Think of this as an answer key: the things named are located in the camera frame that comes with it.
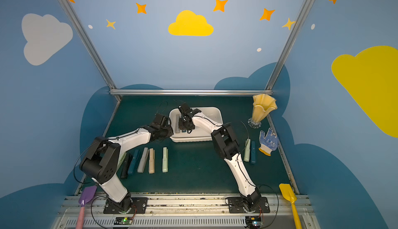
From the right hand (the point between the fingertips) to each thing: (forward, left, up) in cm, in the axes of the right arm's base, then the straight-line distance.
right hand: (183, 125), depth 102 cm
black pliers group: (-17, -44, -1) cm, 47 cm away
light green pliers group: (-24, +7, -1) cm, 25 cm away
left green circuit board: (-54, +21, -2) cm, 58 cm away
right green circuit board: (-50, -40, -4) cm, 64 cm away
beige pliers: (-26, +15, 0) cm, 30 cm away
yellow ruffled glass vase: (+8, -49, +16) cm, 52 cm away
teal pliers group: (-30, +25, +1) cm, 39 cm away
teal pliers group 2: (-3, -1, -1) cm, 3 cm away
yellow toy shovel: (-37, -58, -1) cm, 69 cm away
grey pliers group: (-27, +20, 0) cm, 34 cm away
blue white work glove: (-9, -56, -3) cm, 56 cm away
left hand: (-6, +4, +4) cm, 8 cm away
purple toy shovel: (-44, +43, -1) cm, 61 cm away
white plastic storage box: (-11, -10, +9) cm, 18 cm away
